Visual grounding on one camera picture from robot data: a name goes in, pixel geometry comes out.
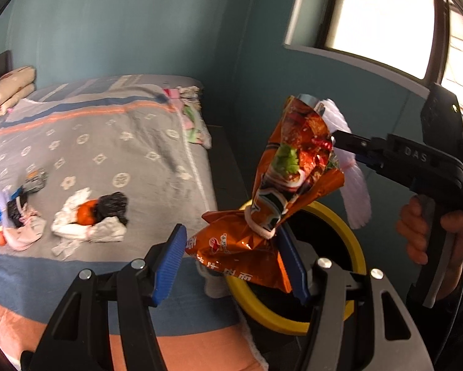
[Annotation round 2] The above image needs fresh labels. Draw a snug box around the window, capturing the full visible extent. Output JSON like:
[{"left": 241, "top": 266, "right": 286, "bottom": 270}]
[{"left": 284, "top": 0, "right": 463, "bottom": 114}]

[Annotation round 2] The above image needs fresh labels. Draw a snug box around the yellow rimmed trash bin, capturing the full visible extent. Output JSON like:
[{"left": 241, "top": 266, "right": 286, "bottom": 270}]
[{"left": 225, "top": 201, "right": 367, "bottom": 336}]

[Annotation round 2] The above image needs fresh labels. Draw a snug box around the patterned bed quilt cover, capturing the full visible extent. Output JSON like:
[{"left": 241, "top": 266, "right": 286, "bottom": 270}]
[{"left": 0, "top": 74, "right": 269, "bottom": 371}]

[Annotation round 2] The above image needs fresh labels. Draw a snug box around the pink white cloth bundle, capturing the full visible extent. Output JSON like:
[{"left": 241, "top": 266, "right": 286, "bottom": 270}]
[{"left": 2, "top": 203, "right": 46, "bottom": 251}]

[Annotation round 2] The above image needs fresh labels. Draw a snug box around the white paper bundle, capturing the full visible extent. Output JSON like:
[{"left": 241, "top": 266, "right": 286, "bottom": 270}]
[{"left": 51, "top": 188, "right": 128, "bottom": 259}]

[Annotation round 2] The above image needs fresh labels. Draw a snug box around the black plastic bag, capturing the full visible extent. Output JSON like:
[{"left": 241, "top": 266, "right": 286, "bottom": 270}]
[
  {"left": 7, "top": 193, "right": 28, "bottom": 229},
  {"left": 95, "top": 192, "right": 128, "bottom": 226}
]

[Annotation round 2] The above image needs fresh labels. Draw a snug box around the grey snack packet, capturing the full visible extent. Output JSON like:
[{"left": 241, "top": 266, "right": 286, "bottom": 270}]
[{"left": 22, "top": 168, "right": 48, "bottom": 194}]

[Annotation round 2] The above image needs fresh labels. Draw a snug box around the beige folded quilt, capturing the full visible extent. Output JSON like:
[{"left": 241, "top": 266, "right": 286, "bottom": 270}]
[{"left": 0, "top": 66, "right": 36, "bottom": 117}]

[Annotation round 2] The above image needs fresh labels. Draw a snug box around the floral sheet at bed edge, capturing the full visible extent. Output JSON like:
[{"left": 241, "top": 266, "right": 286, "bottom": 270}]
[{"left": 164, "top": 85, "right": 212, "bottom": 149}]

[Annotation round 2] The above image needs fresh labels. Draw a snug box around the person right hand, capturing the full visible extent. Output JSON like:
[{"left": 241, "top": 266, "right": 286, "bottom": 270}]
[{"left": 396, "top": 194, "right": 463, "bottom": 301}]

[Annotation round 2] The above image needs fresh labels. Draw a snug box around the blue nitrile glove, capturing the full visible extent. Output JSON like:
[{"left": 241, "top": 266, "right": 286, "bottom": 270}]
[{"left": 0, "top": 187, "right": 28, "bottom": 227}]

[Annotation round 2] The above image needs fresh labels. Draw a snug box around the orange snack bag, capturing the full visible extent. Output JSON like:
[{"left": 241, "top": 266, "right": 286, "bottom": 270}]
[{"left": 185, "top": 95, "right": 345, "bottom": 293}]

